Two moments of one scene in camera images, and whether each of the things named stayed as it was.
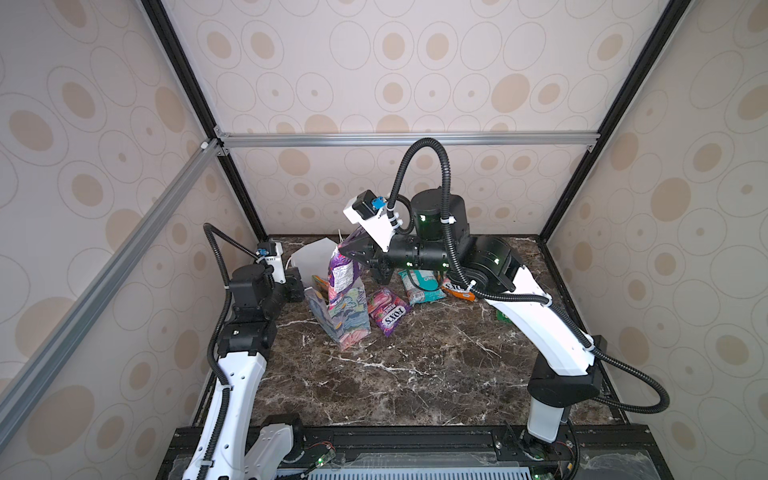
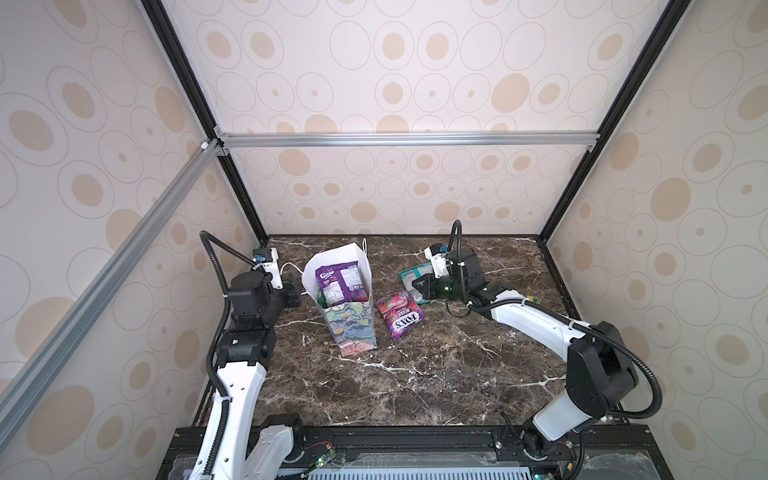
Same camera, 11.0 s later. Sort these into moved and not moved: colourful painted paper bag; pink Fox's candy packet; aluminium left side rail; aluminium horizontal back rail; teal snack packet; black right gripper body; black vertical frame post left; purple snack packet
Moved: purple snack packet; colourful painted paper bag; pink Fox's candy packet; black right gripper body
Not moved: aluminium left side rail; black vertical frame post left; teal snack packet; aluminium horizontal back rail
